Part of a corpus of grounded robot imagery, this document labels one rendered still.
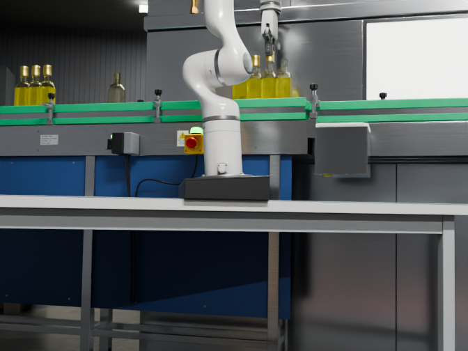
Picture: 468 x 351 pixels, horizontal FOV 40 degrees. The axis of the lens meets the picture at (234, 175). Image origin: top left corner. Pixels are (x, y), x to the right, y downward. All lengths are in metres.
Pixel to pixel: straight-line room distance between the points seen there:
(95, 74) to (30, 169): 6.54
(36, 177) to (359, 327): 1.43
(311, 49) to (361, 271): 0.92
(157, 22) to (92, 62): 6.40
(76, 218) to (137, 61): 7.36
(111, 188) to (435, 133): 1.24
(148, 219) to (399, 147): 0.97
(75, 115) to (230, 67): 0.86
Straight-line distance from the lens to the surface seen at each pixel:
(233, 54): 2.00
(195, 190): 1.89
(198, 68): 2.05
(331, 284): 2.61
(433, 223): 2.17
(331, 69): 2.63
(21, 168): 2.74
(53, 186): 2.66
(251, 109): 2.39
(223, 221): 1.96
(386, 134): 2.39
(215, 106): 1.99
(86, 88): 9.17
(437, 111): 2.42
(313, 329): 2.64
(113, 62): 9.23
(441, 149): 2.39
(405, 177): 2.58
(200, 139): 2.33
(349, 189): 2.59
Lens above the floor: 0.71
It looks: 3 degrees up
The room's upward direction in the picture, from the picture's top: 1 degrees clockwise
